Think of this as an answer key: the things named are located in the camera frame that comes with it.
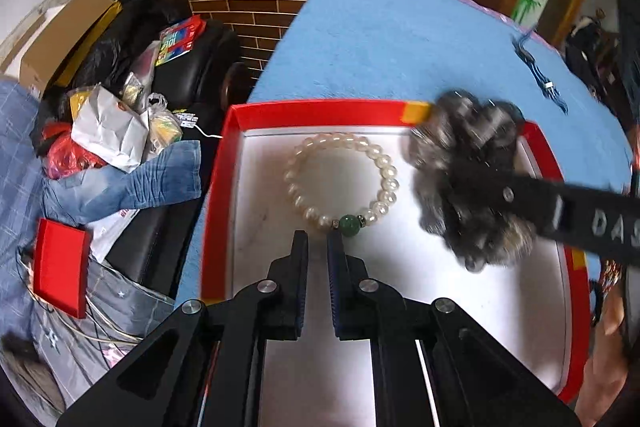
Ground yellow packet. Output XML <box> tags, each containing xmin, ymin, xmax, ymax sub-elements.
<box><xmin>69</xmin><ymin>88</ymin><xmax>95</xmax><ymax>118</ymax></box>

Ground white pearl bracelet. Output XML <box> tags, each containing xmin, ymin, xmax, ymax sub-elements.
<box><xmin>284</xmin><ymin>133</ymin><xmax>398</xmax><ymax>239</ymax></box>

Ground white paper bag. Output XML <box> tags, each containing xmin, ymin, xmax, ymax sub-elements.
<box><xmin>71</xmin><ymin>86</ymin><xmax>151</xmax><ymax>172</ymax></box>

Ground cardboard box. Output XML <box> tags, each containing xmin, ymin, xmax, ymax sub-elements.
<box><xmin>0</xmin><ymin>0</ymin><xmax>123</xmax><ymax>100</ymax></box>

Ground grey star-print bedsheet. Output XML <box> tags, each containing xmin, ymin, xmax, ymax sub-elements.
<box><xmin>0</xmin><ymin>257</ymin><xmax>176</xmax><ymax>427</ymax></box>

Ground black leather sofa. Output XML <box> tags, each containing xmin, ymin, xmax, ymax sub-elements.
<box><xmin>42</xmin><ymin>2</ymin><xmax>251</xmax><ymax>303</ymax></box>

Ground blue striped watch strap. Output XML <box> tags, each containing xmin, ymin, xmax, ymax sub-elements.
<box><xmin>512</xmin><ymin>24</ymin><xmax>568</xmax><ymax>115</ymax></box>

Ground blue jeans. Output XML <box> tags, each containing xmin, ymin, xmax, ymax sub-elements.
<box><xmin>42</xmin><ymin>139</ymin><xmax>203</xmax><ymax>225</ymax></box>

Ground person's right forearm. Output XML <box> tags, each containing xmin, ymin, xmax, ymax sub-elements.
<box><xmin>575</xmin><ymin>257</ymin><xmax>640</xmax><ymax>427</ymax></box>

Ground blue plaid blanket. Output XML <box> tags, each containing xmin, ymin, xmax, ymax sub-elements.
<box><xmin>0</xmin><ymin>77</ymin><xmax>56</xmax><ymax>258</ymax></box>

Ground small red box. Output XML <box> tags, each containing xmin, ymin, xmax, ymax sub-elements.
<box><xmin>32</xmin><ymin>218</ymin><xmax>92</xmax><ymax>319</ymax></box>

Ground red plastic bag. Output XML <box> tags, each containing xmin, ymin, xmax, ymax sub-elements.
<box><xmin>42</xmin><ymin>122</ymin><xmax>108</xmax><ymax>180</ymax></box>

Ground colourful printed box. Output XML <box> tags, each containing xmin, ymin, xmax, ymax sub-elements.
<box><xmin>155</xmin><ymin>14</ymin><xmax>205</xmax><ymax>66</ymax></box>

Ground blue tablecloth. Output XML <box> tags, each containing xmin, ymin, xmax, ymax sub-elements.
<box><xmin>175</xmin><ymin>0</ymin><xmax>636</xmax><ymax>408</ymax></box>

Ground grey black organza scrunchie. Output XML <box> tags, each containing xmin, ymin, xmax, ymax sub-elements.
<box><xmin>407</xmin><ymin>89</ymin><xmax>538</xmax><ymax>273</ymax></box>

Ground black bag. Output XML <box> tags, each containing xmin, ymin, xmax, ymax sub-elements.
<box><xmin>565</xmin><ymin>17</ymin><xmax>640</xmax><ymax>108</ymax></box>

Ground white charger cable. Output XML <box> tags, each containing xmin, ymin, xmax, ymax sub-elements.
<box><xmin>172</xmin><ymin>108</ymin><xmax>224</xmax><ymax>140</ymax></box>

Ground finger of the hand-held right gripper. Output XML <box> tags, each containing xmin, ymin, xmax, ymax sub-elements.
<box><xmin>450</xmin><ymin>164</ymin><xmax>563</xmax><ymax>237</ymax></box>

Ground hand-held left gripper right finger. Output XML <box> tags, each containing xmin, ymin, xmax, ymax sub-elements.
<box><xmin>327</xmin><ymin>232</ymin><xmax>583</xmax><ymax>427</ymax></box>

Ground red tray box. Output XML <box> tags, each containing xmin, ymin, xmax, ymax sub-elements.
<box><xmin>200</xmin><ymin>99</ymin><xmax>588</xmax><ymax>405</ymax></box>

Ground clear plastic bag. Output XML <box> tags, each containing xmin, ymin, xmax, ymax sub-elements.
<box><xmin>145</xmin><ymin>93</ymin><xmax>183</xmax><ymax>152</ymax></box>

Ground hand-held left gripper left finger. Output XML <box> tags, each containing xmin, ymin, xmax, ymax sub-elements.
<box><xmin>56</xmin><ymin>230</ymin><xmax>309</xmax><ymax>427</ymax></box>

